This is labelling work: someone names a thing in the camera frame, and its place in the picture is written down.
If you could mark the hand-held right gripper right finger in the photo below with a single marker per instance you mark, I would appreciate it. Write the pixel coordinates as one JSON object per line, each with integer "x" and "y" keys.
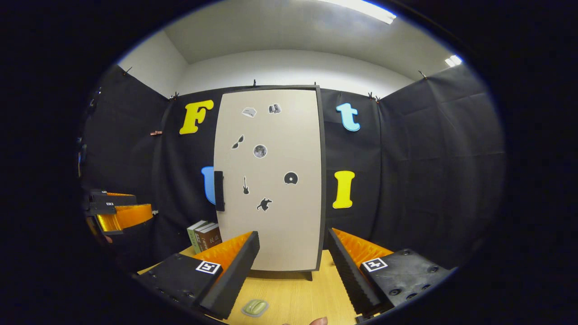
{"x": 350, "y": 280}

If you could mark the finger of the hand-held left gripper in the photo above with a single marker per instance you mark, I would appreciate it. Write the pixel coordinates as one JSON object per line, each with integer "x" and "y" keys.
{"x": 131, "y": 215}
{"x": 113, "y": 198}

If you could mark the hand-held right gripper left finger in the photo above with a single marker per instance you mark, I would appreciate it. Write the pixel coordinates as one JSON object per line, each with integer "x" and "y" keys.
{"x": 235, "y": 280}

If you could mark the small grey green bottle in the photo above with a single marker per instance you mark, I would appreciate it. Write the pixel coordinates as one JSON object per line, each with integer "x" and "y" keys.
{"x": 255, "y": 308}

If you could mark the dark grey cabinet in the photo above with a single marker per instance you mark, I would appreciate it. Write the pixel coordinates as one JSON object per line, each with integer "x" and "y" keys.
{"x": 323, "y": 180}

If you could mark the grey brown book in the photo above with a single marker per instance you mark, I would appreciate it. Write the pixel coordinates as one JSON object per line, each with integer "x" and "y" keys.
{"x": 201, "y": 241}

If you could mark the green book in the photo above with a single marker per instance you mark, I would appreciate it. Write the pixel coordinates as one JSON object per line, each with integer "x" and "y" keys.
{"x": 193, "y": 239}

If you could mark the black backdrop cloth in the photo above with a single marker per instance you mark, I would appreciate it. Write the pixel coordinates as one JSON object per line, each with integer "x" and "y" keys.
{"x": 429, "y": 180}

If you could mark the small ceiling light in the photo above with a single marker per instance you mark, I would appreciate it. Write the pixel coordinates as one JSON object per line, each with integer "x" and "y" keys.
{"x": 454, "y": 60}

